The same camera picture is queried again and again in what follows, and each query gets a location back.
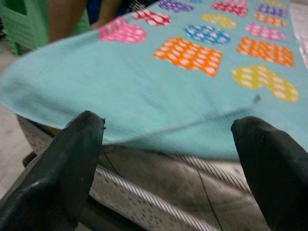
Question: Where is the teal blanket with colourful shapes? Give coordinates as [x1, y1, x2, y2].
[0, 0, 308, 162]

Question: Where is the green plastic stool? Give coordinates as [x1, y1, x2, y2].
[0, 0, 92, 56]

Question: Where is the person in white shirt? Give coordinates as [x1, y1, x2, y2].
[47, 0, 126, 44]

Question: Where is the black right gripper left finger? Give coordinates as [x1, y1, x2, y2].
[0, 110, 107, 231]

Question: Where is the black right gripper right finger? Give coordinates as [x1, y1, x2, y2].
[230, 116, 308, 231]

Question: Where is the grey quilted mattress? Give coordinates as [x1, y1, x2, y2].
[15, 0, 308, 231]

